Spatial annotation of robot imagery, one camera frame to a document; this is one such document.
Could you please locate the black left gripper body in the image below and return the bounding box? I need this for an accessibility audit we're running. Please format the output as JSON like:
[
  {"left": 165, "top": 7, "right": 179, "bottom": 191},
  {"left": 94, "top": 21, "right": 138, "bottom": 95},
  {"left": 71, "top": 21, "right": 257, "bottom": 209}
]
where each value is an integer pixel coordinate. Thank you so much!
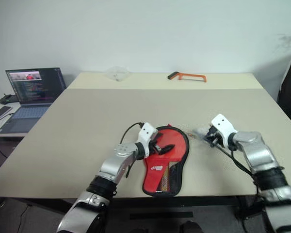
[{"left": 148, "top": 133, "right": 162, "bottom": 155}]

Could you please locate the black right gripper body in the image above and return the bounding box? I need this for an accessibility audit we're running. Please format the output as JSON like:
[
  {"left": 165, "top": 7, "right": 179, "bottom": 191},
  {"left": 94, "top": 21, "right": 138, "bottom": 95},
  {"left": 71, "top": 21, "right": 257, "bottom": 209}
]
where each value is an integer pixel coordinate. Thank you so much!
[{"left": 204, "top": 124, "right": 221, "bottom": 148}]

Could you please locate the black and red paddle case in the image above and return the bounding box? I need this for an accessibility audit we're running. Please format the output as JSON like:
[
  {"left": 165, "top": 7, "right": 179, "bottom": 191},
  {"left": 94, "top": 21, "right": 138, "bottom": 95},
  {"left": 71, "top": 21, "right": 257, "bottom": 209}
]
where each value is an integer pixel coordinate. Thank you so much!
[{"left": 142, "top": 124, "right": 191, "bottom": 198}]

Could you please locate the red table tennis paddle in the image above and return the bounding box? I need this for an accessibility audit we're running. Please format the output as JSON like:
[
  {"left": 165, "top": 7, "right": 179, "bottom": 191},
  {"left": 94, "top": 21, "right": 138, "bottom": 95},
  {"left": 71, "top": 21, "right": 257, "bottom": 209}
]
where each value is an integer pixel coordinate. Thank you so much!
[{"left": 160, "top": 162, "right": 183, "bottom": 194}]

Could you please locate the orange hacksaw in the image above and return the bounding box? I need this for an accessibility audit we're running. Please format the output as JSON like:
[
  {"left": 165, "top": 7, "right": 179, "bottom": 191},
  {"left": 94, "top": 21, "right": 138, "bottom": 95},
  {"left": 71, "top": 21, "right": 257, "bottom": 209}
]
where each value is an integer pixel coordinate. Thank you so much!
[{"left": 167, "top": 71, "right": 207, "bottom": 83}]

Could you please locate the black bar under table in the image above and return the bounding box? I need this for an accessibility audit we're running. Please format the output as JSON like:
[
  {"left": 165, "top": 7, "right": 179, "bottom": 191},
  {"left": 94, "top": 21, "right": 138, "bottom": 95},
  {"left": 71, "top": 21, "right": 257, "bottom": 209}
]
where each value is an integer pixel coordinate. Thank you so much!
[{"left": 129, "top": 211, "right": 194, "bottom": 220}]

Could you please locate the dark rounded shape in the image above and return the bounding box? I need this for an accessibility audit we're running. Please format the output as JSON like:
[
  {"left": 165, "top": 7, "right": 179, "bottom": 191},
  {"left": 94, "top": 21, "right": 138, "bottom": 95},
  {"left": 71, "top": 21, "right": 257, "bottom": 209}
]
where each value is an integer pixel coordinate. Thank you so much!
[{"left": 179, "top": 220, "right": 202, "bottom": 233}]

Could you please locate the clear plastic bag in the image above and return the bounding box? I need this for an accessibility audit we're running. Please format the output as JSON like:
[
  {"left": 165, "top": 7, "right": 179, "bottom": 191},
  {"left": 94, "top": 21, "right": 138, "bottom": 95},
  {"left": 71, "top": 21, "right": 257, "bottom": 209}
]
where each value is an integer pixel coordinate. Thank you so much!
[{"left": 106, "top": 66, "right": 131, "bottom": 82}]

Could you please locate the open laptop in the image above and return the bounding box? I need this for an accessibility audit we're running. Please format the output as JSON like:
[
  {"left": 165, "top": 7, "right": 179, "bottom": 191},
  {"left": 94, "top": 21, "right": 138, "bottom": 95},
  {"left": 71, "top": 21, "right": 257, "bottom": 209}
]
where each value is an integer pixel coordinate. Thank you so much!
[{"left": 0, "top": 67, "right": 67, "bottom": 134}]

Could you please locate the black remote controller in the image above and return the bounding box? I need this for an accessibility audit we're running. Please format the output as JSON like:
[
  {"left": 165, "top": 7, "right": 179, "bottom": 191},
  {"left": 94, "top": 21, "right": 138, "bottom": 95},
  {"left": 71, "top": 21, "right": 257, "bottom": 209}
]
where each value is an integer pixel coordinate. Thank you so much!
[{"left": 0, "top": 94, "right": 19, "bottom": 105}]

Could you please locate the black smartphone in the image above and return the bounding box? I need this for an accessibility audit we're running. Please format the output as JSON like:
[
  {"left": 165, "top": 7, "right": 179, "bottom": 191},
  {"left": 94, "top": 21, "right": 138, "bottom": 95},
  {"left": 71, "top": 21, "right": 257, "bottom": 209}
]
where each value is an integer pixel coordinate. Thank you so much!
[{"left": 0, "top": 105, "right": 13, "bottom": 123}]

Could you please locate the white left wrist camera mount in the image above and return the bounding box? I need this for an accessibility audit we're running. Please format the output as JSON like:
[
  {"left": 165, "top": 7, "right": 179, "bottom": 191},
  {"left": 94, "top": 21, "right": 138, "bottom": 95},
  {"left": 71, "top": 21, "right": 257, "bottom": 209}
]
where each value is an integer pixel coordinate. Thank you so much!
[{"left": 135, "top": 122, "right": 159, "bottom": 160}]

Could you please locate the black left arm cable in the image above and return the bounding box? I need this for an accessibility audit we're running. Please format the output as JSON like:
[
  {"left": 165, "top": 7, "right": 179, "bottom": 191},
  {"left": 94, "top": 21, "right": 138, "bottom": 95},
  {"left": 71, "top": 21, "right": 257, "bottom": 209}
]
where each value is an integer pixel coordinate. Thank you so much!
[{"left": 120, "top": 122, "right": 144, "bottom": 144}]

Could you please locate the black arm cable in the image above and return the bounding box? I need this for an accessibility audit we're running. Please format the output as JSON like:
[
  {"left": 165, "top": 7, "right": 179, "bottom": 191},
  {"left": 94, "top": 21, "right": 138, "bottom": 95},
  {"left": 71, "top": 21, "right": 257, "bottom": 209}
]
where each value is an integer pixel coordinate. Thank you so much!
[
  {"left": 214, "top": 142, "right": 260, "bottom": 193},
  {"left": 120, "top": 122, "right": 144, "bottom": 144}
]

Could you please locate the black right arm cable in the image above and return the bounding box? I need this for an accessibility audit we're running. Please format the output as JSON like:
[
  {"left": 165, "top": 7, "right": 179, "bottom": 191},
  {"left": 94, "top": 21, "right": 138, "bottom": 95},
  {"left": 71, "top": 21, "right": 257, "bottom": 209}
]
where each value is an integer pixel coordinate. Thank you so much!
[{"left": 214, "top": 142, "right": 260, "bottom": 193}]

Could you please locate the black table frame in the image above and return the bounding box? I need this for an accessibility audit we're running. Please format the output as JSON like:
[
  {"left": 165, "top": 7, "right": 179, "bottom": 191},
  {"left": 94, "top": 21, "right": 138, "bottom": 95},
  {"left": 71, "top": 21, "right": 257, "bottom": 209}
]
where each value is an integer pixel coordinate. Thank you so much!
[{"left": 0, "top": 196, "right": 268, "bottom": 220}]

